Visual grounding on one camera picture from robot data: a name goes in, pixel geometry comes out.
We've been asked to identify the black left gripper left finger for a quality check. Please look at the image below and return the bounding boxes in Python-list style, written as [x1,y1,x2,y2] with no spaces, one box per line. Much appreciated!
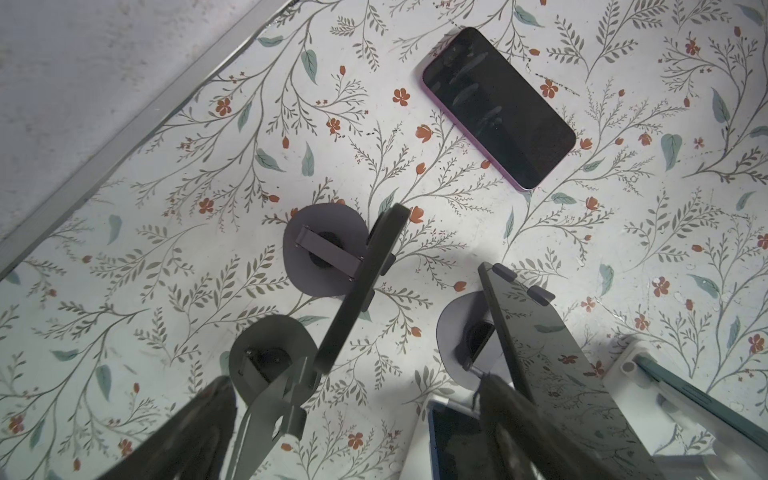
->
[101,376,237,479]

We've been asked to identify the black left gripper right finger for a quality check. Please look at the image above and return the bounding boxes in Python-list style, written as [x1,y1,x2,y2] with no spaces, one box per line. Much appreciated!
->
[476,374,606,479]

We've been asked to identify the blue edged phone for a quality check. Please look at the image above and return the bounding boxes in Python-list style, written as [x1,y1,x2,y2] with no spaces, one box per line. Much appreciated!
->
[427,400,495,480]

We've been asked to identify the dark phone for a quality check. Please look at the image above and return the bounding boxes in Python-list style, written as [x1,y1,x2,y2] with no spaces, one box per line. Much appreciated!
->
[478,262,663,479]

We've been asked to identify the black phone purple edge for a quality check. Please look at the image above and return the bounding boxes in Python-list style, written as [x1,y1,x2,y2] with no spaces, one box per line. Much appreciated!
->
[421,27,577,191]

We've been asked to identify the dark round stand back left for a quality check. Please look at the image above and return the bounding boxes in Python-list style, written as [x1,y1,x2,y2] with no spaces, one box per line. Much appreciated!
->
[228,315,317,404]

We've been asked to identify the dark round stand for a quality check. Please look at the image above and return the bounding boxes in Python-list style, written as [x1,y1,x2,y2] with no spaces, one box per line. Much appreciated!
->
[436,291,511,390]
[283,203,369,297]
[228,315,317,404]

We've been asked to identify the dark round stand centre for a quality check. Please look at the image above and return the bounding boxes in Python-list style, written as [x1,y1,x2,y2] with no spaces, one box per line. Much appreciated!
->
[436,291,511,390]

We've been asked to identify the silver white stand right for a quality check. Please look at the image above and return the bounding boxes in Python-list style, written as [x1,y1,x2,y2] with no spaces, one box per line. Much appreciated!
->
[603,340,767,479]

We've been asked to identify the green phone right stand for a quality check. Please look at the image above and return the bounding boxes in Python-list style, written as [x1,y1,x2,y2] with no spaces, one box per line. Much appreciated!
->
[634,354,767,448]

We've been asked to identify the dark round stand back right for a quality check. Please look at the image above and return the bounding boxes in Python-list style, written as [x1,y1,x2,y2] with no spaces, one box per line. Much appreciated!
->
[283,203,369,297]

